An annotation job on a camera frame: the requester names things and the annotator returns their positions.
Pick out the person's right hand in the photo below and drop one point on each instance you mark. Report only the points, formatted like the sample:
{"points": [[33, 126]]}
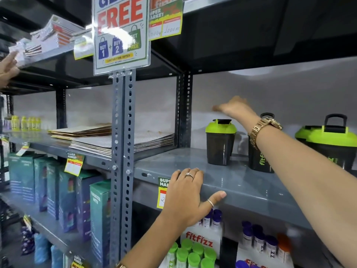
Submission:
{"points": [[237, 108]]}

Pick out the person's left hand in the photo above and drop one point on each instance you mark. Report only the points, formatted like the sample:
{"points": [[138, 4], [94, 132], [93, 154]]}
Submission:
{"points": [[184, 200]]}

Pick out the person's left thumb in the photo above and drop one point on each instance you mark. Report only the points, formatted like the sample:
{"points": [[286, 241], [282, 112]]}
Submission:
{"points": [[213, 200]]}

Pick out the person's right fingers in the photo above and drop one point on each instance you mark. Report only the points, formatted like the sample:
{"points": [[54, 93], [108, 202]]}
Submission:
{"points": [[218, 108]]}

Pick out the person's left forearm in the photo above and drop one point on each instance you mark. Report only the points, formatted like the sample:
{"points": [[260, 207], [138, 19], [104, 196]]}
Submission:
{"points": [[156, 242]]}

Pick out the person's right forearm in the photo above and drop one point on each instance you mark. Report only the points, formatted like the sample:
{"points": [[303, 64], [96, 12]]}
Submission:
{"points": [[306, 178]]}

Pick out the purple-cap white tube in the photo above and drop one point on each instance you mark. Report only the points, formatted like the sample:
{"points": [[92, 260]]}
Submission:
{"points": [[207, 219], [217, 219]]}

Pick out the small black green-lid shaker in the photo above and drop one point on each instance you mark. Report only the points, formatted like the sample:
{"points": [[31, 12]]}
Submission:
{"points": [[220, 145]]}

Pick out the grey metal shelf rack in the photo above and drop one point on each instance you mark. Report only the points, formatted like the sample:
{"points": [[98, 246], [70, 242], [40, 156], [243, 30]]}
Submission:
{"points": [[251, 186]]}

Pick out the white cardboard display box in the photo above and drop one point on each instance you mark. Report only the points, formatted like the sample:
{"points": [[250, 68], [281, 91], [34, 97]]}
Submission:
{"points": [[251, 260], [200, 242]]}

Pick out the gold metal wristwatch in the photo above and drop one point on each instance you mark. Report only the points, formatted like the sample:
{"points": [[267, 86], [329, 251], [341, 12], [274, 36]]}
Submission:
{"points": [[260, 128]]}

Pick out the green yellow price tag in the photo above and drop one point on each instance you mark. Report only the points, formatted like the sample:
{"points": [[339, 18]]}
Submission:
{"points": [[166, 20], [83, 48], [23, 149], [78, 262], [74, 164], [162, 192], [27, 222]]}

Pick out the cluster of purple-cap tubes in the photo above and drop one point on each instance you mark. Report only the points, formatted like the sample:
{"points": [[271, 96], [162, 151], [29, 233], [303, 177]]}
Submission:
{"points": [[258, 237]]}

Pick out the cluster of green-cap tubes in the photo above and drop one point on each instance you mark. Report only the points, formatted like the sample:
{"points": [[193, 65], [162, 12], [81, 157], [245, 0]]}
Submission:
{"points": [[192, 255]]}

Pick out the black shaker with carry loop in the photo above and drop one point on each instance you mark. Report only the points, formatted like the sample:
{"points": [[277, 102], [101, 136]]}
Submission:
{"points": [[258, 161]]}

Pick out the orange-cap white tube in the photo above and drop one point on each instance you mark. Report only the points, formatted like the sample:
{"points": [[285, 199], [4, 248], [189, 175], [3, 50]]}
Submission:
{"points": [[284, 247]]}

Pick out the large black green-lid shaker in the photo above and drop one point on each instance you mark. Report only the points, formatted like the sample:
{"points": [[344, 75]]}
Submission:
{"points": [[302, 133], [334, 145]]}

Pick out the stack of patterned paper bags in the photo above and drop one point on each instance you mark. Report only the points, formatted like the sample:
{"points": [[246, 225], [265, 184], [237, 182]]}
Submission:
{"points": [[106, 143]]}

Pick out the laminated promotional offer sign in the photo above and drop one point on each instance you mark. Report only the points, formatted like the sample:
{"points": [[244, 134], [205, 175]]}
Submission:
{"points": [[121, 36]]}

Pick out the stack of brown paper bags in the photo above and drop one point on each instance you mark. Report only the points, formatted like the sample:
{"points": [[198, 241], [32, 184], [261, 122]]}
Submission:
{"points": [[81, 131]]}

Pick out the row of teal boxes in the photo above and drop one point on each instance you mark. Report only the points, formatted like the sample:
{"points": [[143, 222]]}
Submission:
{"points": [[67, 198]]}

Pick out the light blue packet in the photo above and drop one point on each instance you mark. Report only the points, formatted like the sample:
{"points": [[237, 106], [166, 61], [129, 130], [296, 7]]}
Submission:
{"points": [[42, 248], [57, 256]]}

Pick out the tall stack of white booklets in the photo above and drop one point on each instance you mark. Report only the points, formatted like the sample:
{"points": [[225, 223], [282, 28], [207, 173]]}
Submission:
{"points": [[60, 30]]}

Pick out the dark purple packet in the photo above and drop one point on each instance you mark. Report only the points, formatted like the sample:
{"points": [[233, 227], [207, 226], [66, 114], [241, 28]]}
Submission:
{"points": [[28, 240]]}

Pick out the row of yellow bottles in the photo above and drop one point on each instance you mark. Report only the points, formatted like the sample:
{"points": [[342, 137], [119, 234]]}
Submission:
{"points": [[26, 123]]}

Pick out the low stack of white booklets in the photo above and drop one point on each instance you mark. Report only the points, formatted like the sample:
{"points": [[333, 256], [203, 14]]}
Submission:
{"points": [[28, 51]]}

